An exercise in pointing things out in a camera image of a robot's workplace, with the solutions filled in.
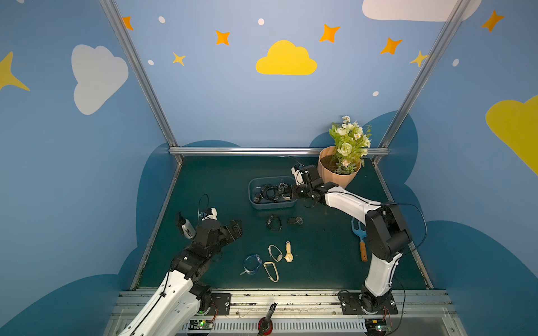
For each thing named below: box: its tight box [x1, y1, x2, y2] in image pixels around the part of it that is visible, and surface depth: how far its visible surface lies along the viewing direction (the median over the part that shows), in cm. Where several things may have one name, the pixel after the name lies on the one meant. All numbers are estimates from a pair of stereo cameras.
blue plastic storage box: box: [247, 175, 298, 210], surface depth 103 cm
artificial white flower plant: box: [328, 115, 373, 175], surface depth 93 cm
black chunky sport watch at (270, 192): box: [260, 183, 279, 203], surface depth 106 cm
